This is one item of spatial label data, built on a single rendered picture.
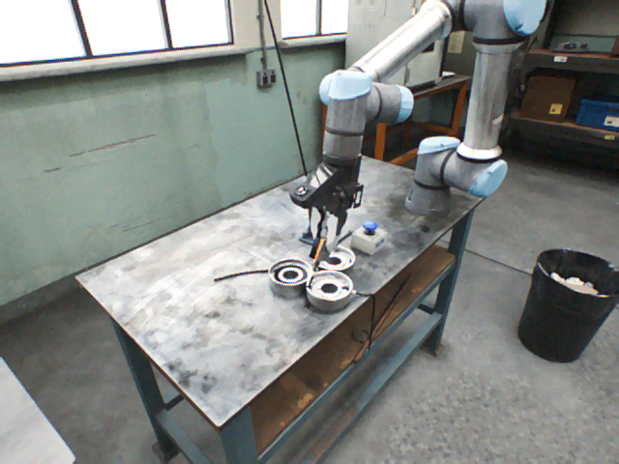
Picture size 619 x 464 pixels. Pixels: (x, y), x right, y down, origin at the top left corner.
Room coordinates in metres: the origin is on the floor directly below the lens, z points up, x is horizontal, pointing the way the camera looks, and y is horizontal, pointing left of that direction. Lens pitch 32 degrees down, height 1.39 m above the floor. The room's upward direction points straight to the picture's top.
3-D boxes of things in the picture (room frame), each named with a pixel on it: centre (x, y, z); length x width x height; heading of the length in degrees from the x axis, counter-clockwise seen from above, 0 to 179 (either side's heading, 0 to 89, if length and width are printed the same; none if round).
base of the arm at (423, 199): (1.15, -0.40, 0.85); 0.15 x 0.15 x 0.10
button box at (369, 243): (0.90, -0.17, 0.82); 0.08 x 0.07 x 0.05; 138
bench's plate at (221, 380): (1.01, -0.02, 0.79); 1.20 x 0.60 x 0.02; 138
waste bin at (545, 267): (1.28, -1.14, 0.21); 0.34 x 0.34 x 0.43
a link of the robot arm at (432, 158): (1.14, -0.40, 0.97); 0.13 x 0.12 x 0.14; 36
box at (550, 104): (3.67, -2.22, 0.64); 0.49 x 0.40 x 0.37; 53
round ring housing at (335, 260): (0.79, -0.06, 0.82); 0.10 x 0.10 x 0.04
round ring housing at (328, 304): (0.68, -0.04, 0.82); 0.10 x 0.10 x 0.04
